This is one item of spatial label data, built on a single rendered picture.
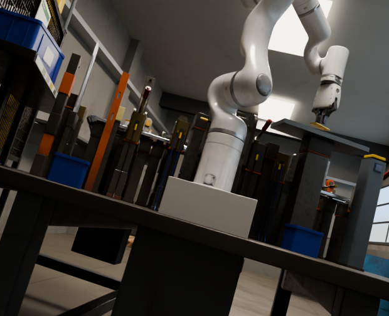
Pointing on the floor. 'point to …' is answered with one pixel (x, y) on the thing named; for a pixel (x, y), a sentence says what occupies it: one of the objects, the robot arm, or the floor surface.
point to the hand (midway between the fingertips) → (320, 121)
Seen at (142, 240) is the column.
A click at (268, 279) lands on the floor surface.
